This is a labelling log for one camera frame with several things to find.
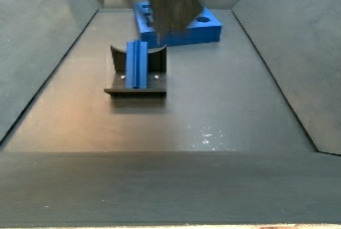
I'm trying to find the blue star prism object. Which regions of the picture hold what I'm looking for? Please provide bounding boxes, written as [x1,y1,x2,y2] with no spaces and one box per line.
[125,40,148,89]

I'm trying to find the dark curved fixture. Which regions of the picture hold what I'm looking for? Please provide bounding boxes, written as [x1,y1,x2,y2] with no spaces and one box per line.
[104,47,167,98]

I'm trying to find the blue shape-sorter block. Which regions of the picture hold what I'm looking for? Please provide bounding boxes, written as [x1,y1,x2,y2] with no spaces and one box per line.
[133,1,221,49]

